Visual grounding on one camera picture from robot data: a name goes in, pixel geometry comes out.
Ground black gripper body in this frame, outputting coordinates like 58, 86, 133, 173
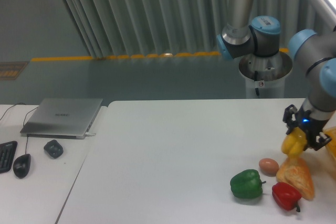
296, 110, 328, 135

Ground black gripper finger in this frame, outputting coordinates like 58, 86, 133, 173
282, 104, 298, 134
305, 132, 331, 151

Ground yellow bell pepper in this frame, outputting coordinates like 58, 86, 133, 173
281, 127, 307, 158

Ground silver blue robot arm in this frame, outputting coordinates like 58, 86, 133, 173
217, 0, 335, 157

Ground red bell pepper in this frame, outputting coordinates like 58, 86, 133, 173
272, 182, 302, 212

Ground green bell pepper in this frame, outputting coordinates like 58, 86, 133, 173
230, 169, 265, 199

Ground yellow plastic basket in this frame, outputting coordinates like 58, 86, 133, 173
323, 126, 336, 165

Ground golden bread pastry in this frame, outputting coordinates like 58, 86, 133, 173
276, 157, 315, 200

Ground brown egg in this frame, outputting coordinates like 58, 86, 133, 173
258, 158, 279, 176

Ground silver closed laptop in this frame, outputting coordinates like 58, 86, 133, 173
20, 98, 103, 139

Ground small black gadget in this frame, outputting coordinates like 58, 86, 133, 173
44, 140, 64, 159

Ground black computer mouse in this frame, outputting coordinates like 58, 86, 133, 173
13, 154, 31, 179

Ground black keyboard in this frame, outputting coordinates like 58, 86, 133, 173
0, 141, 17, 174

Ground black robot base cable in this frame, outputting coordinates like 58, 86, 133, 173
253, 70, 261, 97

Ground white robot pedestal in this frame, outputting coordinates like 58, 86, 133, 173
238, 51, 293, 99

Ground black mouse cable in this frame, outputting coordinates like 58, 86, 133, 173
22, 109, 40, 155

